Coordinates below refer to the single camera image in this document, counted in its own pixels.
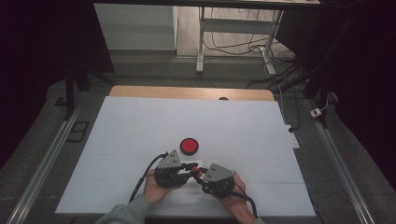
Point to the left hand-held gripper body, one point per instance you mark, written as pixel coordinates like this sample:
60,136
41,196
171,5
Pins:
169,174

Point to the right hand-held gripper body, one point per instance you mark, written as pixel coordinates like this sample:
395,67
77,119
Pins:
219,182

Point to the small red stamp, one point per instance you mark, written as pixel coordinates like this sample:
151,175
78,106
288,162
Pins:
195,169

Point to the round red ink pad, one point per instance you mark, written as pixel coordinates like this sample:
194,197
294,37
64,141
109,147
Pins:
189,146

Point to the person's left hand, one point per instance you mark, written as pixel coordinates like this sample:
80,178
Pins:
154,193

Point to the person's right hand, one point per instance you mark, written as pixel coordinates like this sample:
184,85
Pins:
236,200

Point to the wooden table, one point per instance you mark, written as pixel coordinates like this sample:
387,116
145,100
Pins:
186,92

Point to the dark table grommet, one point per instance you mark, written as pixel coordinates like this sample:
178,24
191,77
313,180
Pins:
223,98

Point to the white power strip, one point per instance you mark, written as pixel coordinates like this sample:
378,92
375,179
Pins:
293,140

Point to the black floor hatch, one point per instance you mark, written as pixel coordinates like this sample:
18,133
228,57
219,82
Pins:
77,131

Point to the small white adapter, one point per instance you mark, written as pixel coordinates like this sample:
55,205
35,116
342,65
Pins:
315,113

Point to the black stand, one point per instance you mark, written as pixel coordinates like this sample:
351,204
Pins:
70,99
323,93

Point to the white panel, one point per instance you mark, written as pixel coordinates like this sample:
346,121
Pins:
134,28

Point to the dark curtain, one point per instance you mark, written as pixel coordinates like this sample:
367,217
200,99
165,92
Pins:
31,62
367,77

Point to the aluminium floor rail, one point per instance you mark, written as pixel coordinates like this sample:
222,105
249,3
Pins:
40,169
339,174

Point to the white desk frame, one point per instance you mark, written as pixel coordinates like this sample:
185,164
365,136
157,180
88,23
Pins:
236,25

